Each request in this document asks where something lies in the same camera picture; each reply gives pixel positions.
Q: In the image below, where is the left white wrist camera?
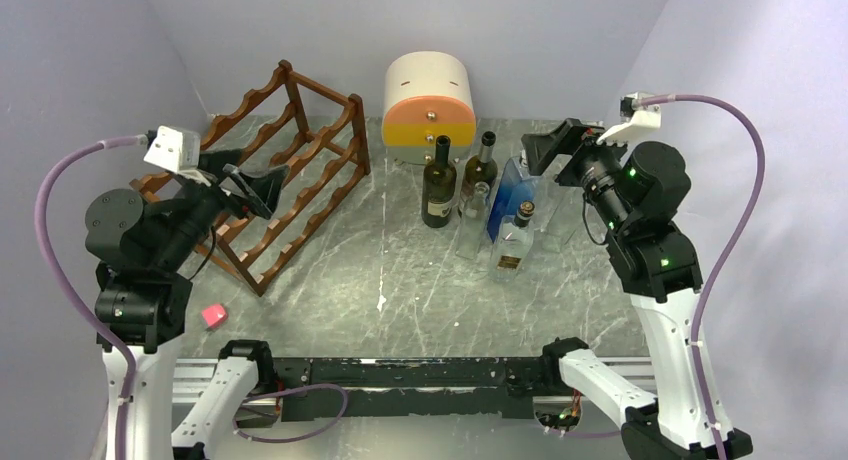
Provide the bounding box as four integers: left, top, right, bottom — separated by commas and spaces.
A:
143, 125, 210, 186

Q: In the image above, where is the blue glass bottle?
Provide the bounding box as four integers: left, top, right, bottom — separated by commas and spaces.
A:
487, 150, 541, 242

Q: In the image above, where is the brown wooden wine rack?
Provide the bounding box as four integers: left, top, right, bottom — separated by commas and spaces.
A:
129, 60, 372, 297

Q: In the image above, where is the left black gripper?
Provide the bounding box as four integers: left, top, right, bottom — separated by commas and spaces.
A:
154, 147, 289, 268

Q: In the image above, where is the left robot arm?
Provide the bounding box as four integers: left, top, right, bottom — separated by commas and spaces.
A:
85, 150, 289, 459

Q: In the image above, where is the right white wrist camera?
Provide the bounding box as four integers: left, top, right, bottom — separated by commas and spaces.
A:
595, 92, 662, 146

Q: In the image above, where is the clear bottle black gold cap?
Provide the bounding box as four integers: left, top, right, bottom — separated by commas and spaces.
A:
489, 200, 535, 282

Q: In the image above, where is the black base frame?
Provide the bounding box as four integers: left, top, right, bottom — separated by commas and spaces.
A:
172, 354, 664, 422

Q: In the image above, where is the dark green labelled wine bottle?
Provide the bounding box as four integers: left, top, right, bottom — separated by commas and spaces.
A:
421, 135, 457, 228

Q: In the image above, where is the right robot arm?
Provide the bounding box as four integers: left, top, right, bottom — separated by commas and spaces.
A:
521, 119, 753, 459

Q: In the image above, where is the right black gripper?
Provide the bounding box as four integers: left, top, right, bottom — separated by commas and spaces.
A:
521, 116, 639, 233

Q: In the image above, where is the pink cube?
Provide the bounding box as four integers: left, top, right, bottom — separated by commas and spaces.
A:
201, 303, 228, 330

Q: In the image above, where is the small clear glass bottle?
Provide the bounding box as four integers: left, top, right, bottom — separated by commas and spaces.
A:
456, 181, 490, 259

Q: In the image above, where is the olive green wine bottle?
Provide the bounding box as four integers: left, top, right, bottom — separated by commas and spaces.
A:
458, 131, 498, 215

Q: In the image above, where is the cream orange yellow drawer cabinet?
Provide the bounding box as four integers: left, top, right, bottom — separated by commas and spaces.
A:
382, 51, 476, 165

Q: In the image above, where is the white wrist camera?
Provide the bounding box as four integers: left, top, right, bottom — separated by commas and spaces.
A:
595, 92, 662, 146
143, 125, 210, 186

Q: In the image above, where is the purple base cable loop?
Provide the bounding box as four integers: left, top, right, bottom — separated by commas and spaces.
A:
231, 384, 350, 444

